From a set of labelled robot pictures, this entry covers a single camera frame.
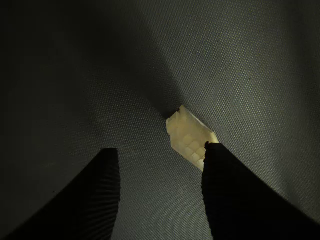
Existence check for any small white plastic terminal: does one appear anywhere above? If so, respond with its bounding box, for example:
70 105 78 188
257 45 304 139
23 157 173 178
165 104 220 172

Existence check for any dark grey mat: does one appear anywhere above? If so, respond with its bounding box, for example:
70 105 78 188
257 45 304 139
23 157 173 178
0 0 320 240

